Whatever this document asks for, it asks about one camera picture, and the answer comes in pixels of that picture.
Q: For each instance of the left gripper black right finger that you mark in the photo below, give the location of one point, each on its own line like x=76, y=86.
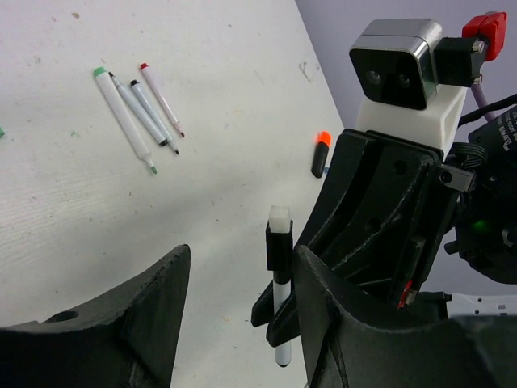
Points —
x=350, y=339

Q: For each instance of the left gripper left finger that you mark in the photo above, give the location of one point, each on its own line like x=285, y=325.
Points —
x=126, y=337

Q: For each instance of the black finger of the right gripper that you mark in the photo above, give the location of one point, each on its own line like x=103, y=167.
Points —
x=282, y=325

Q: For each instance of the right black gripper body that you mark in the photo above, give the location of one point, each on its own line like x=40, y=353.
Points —
x=383, y=209

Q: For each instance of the black capped white pen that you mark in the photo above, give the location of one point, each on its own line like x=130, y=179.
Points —
x=149, y=113

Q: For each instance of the green capped white pen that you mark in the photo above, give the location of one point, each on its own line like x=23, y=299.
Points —
x=118, y=107

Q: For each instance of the red capped white marker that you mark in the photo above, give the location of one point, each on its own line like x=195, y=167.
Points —
x=157, y=90

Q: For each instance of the orange capped black highlighter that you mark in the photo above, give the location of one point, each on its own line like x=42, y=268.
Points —
x=321, y=150

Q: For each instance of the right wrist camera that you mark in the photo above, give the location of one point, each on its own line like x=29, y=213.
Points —
x=414, y=79

